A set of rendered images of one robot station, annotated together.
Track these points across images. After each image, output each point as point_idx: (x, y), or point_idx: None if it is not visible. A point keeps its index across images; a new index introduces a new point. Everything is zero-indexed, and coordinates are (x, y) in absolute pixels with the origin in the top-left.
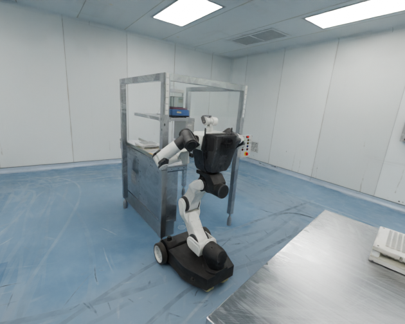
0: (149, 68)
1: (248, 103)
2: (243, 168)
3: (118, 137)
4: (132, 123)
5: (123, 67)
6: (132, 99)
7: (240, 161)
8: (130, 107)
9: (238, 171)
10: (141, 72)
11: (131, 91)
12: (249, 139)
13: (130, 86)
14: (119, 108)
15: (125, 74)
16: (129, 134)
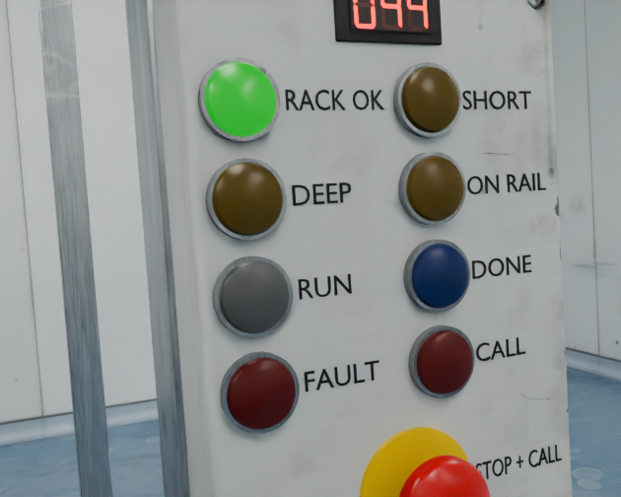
0: (112, 5)
1: (618, 91)
2: None
3: None
4: (47, 252)
5: None
6: (42, 148)
7: None
8: (35, 180)
9: (610, 467)
10: (74, 28)
11: (34, 112)
12: (450, 87)
13: (26, 91)
14: None
15: (1, 43)
16: (38, 307)
